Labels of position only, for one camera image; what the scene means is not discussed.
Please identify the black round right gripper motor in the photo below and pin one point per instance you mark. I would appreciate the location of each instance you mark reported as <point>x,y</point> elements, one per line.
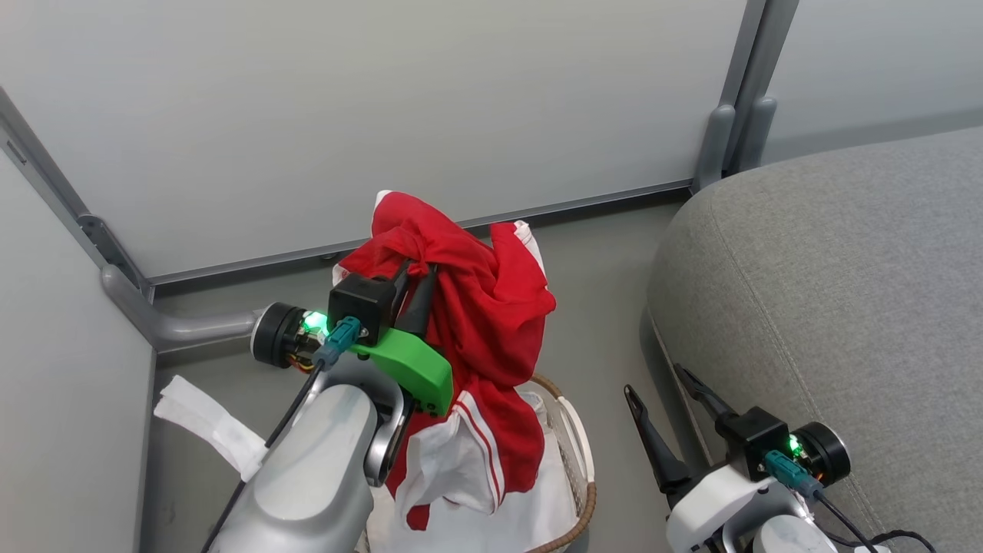
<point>825,453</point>

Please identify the red white-trimmed garment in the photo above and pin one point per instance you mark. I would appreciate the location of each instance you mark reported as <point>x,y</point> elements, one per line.
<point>491,307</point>

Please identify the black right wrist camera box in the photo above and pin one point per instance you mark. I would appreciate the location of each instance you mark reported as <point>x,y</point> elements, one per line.
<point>756,438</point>

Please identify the black round left gripper motor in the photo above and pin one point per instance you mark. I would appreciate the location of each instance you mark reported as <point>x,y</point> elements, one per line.
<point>273,334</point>

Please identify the teal right camera connector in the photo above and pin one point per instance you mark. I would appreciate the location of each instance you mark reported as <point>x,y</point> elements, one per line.
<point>791,472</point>

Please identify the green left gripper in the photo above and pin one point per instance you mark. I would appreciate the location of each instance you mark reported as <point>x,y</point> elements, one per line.
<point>415,365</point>

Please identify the teal camera connector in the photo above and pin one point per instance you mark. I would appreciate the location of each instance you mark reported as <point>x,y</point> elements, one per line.
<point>339,338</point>
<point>791,472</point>

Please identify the grey fabric sofa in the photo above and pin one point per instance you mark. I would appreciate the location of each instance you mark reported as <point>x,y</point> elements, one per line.
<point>845,307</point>

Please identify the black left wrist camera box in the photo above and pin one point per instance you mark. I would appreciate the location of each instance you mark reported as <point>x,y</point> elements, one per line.
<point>359,301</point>

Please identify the grey tubular partition foot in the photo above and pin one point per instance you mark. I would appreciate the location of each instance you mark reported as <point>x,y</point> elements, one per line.
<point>177,329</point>

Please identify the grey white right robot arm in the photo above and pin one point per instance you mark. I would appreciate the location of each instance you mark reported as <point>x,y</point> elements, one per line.
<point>791,539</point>

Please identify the grey metal partition post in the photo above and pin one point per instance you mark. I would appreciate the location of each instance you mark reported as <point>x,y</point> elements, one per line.
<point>760,123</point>
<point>718,138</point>

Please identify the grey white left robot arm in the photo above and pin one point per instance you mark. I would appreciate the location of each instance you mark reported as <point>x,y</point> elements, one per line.
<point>315,476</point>

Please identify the grey partition bottom rail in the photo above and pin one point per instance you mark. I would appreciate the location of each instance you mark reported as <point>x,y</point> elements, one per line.
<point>537,211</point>

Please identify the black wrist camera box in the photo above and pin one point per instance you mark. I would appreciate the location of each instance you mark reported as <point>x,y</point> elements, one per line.
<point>359,301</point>
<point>756,438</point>

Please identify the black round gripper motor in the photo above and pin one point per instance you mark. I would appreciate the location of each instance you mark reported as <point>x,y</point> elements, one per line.
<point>825,453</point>
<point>273,334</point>

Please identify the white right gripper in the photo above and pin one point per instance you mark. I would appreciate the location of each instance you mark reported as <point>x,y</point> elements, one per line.
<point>714,507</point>

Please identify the teal left camera connector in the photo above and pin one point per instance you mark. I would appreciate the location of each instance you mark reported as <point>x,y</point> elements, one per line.
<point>339,338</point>

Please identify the white folded cloth strip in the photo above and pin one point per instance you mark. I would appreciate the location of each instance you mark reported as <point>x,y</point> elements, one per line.
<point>207,422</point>

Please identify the white wicker laundry basket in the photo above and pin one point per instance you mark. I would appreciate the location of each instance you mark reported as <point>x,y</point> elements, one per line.
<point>577,442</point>

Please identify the grey slanted partition post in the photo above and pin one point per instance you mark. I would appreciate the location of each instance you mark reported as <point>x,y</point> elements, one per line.
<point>54,177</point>

